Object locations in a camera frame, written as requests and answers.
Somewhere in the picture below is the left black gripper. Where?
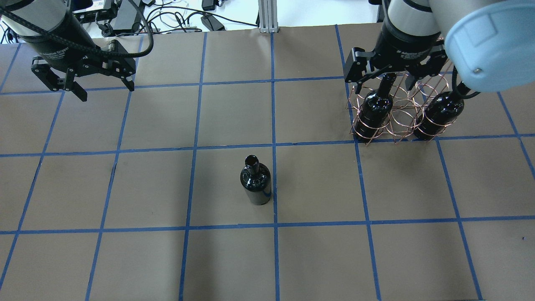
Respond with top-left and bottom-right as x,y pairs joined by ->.
31,17 -> 136,102

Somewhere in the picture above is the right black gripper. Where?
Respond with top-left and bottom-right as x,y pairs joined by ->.
344,21 -> 448,94

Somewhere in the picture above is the dark glass wine bottle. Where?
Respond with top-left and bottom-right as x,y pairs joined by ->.
239,154 -> 272,206

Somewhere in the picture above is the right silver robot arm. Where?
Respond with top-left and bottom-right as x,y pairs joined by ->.
344,0 -> 535,93

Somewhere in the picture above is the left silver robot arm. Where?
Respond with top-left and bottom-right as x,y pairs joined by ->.
1,0 -> 136,102

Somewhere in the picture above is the dark bottle in rack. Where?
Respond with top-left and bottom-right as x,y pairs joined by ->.
413,91 -> 464,140
354,73 -> 396,143

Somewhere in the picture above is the black power brick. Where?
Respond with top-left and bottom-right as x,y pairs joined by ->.
111,0 -> 141,35

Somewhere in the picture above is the small black power adapter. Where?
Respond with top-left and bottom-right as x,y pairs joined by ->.
200,15 -> 226,32

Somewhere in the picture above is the copper wire wine rack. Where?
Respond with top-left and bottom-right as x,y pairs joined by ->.
347,74 -> 468,144

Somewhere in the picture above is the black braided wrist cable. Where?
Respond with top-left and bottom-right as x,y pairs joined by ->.
0,0 -> 154,59

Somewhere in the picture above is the aluminium frame post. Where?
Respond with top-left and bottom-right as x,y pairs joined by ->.
258,0 -> 279,33

